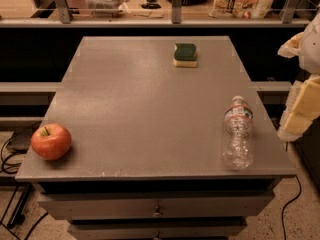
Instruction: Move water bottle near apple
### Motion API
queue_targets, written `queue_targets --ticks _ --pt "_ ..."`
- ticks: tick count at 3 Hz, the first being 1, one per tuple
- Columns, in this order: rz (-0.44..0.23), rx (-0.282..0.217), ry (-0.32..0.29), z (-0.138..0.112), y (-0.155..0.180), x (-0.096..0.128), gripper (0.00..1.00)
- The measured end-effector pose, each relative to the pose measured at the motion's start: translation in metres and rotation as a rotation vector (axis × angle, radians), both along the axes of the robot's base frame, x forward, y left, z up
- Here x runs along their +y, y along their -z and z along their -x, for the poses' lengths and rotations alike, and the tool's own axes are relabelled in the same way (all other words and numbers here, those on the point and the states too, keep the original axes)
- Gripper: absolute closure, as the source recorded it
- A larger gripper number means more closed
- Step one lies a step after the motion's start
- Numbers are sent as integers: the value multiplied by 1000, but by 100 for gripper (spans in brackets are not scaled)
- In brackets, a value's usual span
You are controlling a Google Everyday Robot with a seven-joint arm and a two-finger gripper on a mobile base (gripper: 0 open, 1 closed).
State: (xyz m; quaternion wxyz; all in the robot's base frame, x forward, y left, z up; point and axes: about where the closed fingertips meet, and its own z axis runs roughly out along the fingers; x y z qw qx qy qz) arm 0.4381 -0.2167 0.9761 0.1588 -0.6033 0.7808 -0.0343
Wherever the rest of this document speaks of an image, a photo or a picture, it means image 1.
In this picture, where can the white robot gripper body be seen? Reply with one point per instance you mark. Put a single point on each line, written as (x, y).
(311, 52)

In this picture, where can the printed snack bag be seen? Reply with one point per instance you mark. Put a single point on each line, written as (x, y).
(243, 9)

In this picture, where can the red apple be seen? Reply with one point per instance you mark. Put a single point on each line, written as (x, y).
(51, 141)

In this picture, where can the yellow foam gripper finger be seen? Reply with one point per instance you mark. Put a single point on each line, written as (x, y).
(302, 108)
(291, 47)

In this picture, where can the metal shelf rail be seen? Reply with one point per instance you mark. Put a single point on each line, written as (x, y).
(140, 13)

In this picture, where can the grey drawer cabinet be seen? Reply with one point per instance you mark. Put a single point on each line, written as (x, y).
(147, 133)

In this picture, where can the green and yellow sponge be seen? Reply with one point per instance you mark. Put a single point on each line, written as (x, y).
(185, 55)

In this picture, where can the metal drawer knob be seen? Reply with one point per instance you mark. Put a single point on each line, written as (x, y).
(157, 212)

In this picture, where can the clear plastic water bottle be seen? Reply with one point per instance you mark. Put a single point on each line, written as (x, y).
(238, 133)

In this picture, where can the clear plastic container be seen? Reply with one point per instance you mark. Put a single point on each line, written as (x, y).
(105, 8)

